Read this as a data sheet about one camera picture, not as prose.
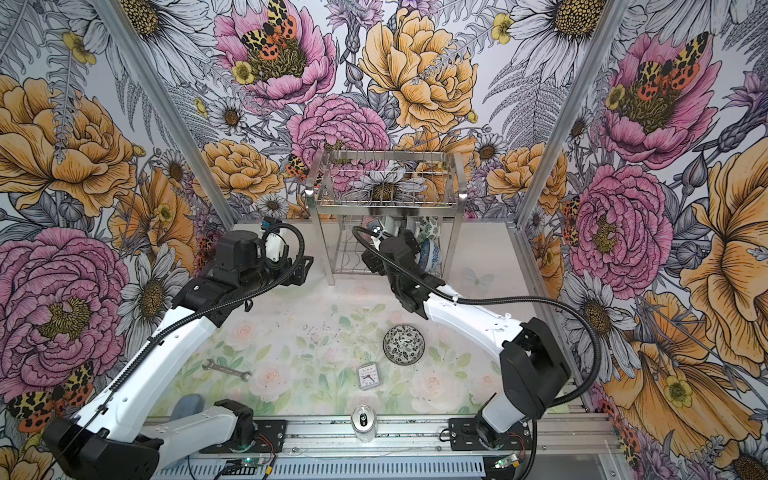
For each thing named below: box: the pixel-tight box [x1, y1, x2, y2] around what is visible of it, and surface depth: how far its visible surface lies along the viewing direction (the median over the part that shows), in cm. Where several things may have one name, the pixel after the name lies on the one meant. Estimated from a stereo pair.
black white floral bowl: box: [383, 324, 426, 366], surface depth 89 cm
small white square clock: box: [358, 363, 380, 391], surface depth 83 cm
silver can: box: [351, 404, 377, 443], surface depth 66 cm
